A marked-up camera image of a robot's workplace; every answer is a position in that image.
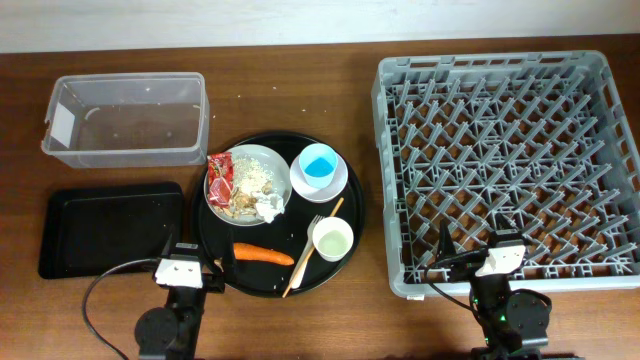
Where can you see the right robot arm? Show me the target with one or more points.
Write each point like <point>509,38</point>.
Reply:
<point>514,322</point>

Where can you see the small white bowl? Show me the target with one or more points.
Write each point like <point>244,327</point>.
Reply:
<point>332,238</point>

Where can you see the orange carrot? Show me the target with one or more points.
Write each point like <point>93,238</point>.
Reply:
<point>248,252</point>

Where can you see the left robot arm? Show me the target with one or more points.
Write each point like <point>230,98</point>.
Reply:
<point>171,331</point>

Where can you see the pile of rice and shells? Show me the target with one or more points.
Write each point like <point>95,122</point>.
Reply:
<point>251,182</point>

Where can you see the grey plate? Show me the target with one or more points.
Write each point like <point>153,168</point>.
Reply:
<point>271,160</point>

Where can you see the brown food scrap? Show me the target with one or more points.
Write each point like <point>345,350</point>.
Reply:
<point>218,263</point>

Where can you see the clear plastic waste bin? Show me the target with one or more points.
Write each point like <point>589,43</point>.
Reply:
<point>128,120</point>

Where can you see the white tissue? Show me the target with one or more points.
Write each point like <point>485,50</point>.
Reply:
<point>268,206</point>

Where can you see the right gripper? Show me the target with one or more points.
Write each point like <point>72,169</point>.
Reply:
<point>465,266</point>

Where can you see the grey dishwasher rack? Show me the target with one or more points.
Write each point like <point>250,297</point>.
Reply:
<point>541,137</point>

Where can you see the red snack wrapper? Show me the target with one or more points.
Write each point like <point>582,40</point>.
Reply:
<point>220,179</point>

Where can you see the black round tray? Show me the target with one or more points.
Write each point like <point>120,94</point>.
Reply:
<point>286,234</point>

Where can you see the blue plastic cup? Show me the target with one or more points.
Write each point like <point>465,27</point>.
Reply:
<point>318,163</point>

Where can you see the wooden chopstick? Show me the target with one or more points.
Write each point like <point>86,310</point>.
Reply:
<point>308,255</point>

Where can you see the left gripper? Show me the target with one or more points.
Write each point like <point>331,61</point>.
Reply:
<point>214,284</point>

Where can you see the black rectangular tray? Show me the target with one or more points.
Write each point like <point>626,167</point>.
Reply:
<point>90,230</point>

